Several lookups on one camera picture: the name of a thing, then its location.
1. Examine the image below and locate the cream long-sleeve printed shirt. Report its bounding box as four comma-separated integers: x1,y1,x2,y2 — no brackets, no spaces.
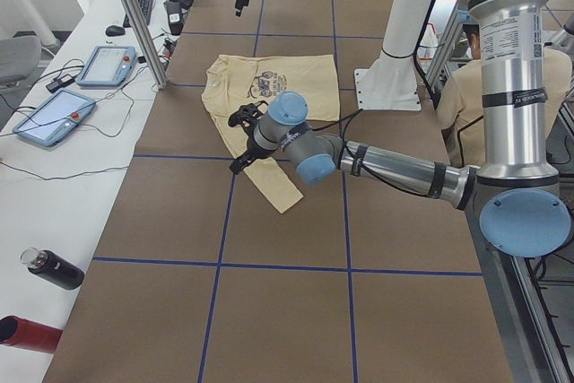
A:
202,55,342,213

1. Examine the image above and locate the grey office chair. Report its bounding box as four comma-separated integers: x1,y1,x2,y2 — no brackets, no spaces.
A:
1,35,41,87

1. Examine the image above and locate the far blue teach pendant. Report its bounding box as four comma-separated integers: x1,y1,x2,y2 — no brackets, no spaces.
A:
75,46,137,88

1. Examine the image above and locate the black keyboard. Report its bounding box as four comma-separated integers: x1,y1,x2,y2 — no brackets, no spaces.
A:
122,0,156,29

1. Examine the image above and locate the blue teach pendant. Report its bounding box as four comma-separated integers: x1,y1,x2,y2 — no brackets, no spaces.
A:
75,46,137,88
13,89,96,147

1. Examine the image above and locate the red water bottle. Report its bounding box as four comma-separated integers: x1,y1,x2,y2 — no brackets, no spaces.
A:
1,316,63,354

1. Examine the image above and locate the black water bottle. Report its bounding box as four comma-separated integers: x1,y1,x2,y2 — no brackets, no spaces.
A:
20,248,84,290

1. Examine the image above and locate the black computer mouse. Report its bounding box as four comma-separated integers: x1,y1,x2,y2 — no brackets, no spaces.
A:
105,25,126,38

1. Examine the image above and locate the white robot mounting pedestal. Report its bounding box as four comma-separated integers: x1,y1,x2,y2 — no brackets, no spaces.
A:
354,0,432,111

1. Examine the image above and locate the aluminium frame post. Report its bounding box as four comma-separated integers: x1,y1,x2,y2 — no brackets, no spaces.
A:
120,0,168,89

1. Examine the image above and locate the black power adapter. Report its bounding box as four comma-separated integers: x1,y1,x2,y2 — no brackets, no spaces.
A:
46,74,75,93

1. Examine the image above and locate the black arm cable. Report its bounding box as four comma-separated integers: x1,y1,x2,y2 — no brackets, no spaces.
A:
309,107,485,198

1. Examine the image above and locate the near blue teach pendant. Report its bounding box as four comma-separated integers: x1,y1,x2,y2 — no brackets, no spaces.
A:
13,89,96,147

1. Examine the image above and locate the seated person beige shirt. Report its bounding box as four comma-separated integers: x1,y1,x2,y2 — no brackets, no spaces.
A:
435,22,574,169

